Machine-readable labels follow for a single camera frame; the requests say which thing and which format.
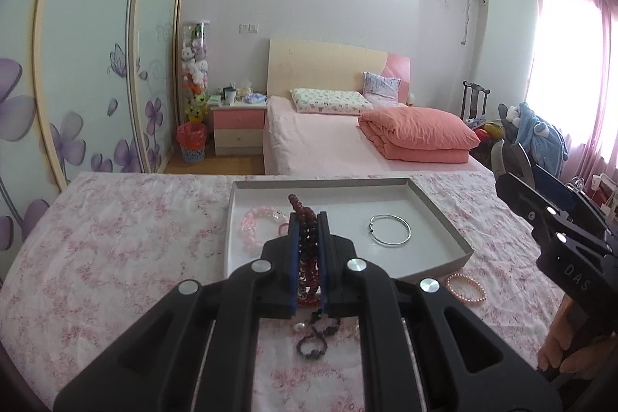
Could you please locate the pink curtain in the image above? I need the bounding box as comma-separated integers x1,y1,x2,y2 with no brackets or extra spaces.
526,0,617,188

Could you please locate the blue plush robe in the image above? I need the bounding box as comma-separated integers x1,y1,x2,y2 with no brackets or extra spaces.
515,102,568,178

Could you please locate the pink bead bracelet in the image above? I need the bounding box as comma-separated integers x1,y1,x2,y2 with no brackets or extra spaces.
240,206,291,250

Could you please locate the floral sliding wardrobe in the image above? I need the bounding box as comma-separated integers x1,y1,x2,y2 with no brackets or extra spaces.
1,0,180,255

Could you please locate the yellow plush toy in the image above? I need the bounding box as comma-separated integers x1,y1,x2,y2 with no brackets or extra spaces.
184,93,207,123

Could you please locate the dark red bead bracelet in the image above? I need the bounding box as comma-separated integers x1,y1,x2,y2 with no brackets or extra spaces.
287,192,324,309

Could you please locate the floral pillow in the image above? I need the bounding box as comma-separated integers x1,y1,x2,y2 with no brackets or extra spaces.
290,88,374,116

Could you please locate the silver bangle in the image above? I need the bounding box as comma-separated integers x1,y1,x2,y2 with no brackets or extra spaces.
368,213,412,248

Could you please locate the grey shallow tray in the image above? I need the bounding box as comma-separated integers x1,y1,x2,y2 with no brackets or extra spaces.
223,178,474,282

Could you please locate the dark wooden chair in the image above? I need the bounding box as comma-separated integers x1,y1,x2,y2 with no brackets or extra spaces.
460,80,491,119

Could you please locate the red lined trash basket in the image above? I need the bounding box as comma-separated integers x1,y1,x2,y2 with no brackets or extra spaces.
176,122,207,163

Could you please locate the pink floral tablecloth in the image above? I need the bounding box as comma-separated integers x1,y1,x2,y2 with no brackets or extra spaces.
1,171,562,406

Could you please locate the right hand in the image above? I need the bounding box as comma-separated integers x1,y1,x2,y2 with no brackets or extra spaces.
537,295,617,380

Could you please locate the plush toy display tube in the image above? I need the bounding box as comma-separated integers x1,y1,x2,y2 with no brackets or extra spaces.
180,21,211,110

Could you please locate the bed with pink sheet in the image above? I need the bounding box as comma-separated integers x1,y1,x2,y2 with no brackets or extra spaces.
263,37,488,176

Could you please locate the pink pearl bracelet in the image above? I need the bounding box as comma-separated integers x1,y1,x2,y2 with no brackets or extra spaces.
444,273,485,308

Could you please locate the purple patterned pillow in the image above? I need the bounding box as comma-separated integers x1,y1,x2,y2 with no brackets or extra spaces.
362,72,401,102

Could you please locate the folded coral quilt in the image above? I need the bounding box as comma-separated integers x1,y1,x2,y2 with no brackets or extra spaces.
358,107,480,164

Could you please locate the pink white nightstand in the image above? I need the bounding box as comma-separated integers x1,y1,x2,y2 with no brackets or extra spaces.
211,105,267,157

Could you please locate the black bead bracelet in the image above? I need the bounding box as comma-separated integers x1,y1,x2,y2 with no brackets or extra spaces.
308,308,342,340
295,328,330,362

